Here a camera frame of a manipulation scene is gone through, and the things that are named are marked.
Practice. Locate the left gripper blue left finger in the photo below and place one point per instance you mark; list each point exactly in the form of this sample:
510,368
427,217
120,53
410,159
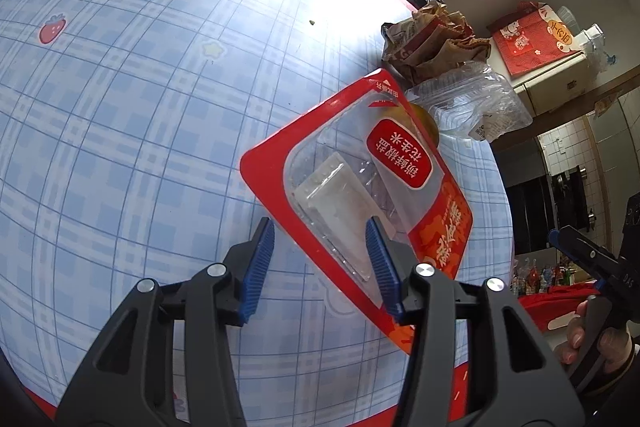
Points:
254,260

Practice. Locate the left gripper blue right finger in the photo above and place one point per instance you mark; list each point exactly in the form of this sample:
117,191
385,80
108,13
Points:
382,251

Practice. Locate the red peanut package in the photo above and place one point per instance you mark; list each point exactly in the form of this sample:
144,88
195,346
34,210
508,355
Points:
362,153

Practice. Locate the clear plastic clamshell container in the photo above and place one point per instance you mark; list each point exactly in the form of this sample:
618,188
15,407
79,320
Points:
472,102

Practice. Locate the brown paper bag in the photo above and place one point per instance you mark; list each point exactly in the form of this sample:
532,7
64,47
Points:
430,42

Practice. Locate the black kitchen stove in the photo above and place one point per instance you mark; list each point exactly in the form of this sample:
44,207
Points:
546,203

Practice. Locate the person right hand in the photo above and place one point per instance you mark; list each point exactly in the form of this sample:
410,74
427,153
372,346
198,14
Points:
615,345

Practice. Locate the red apron hanging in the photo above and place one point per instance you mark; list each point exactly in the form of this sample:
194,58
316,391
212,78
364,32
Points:
560,300

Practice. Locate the cream refrigerator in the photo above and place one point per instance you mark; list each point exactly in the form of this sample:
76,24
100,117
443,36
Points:
551,86

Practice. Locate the blue plaid table cover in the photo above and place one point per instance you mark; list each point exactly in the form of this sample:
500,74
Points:
123,123

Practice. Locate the red cloth on fridge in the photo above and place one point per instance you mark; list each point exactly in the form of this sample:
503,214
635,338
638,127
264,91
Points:
530,37

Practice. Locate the containers atop fridge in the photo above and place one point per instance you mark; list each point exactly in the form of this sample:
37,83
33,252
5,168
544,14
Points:
591,41

